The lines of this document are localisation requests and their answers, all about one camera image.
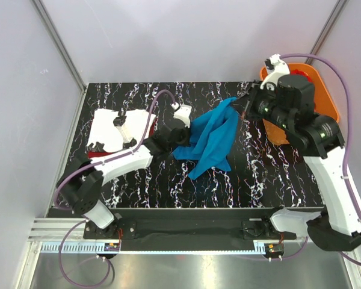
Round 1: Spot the blue t shirt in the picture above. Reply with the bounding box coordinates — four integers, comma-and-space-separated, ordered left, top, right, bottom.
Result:
173, 98, 239, 180

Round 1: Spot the bright red t shirt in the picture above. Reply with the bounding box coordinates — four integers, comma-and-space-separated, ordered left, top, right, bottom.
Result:
291, 69, 312, 82

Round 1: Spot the orange plastic basket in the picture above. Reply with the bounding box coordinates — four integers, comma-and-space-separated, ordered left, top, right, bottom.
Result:
263, 63, 340, 146

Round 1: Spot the white t shirt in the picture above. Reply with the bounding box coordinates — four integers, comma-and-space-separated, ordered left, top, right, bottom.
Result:
87, 108, 156, 153

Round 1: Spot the dark red t shirt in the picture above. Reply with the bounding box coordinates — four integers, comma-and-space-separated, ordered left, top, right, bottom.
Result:
87, 120, 156, 158

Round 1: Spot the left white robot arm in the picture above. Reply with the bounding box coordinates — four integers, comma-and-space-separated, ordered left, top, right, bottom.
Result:
57, 118, 191, 239

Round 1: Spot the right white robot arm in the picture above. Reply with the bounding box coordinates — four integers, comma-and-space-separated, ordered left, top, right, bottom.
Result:
231, 74, 361, 252

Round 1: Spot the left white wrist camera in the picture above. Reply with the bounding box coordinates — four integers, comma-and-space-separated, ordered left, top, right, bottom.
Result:
171, 102, 192, 128

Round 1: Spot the right aluminium frame post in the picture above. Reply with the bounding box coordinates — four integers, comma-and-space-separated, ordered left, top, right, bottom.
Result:
309, 0, 349, 55

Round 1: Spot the aluminium frame post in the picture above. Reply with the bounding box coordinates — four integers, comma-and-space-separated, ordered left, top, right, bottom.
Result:
309, 0, 349, 55
30, 0, 87, 93

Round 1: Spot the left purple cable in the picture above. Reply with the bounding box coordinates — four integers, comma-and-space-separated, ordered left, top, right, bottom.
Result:
54, 89, 177, 285

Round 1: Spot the grey slotted cable duct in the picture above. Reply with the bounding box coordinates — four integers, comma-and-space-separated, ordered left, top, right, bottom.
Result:
41, 241, 283, 258

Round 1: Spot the left aluminium frame post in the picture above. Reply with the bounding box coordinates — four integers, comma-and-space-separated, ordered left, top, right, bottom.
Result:
30, 0, 87, 93

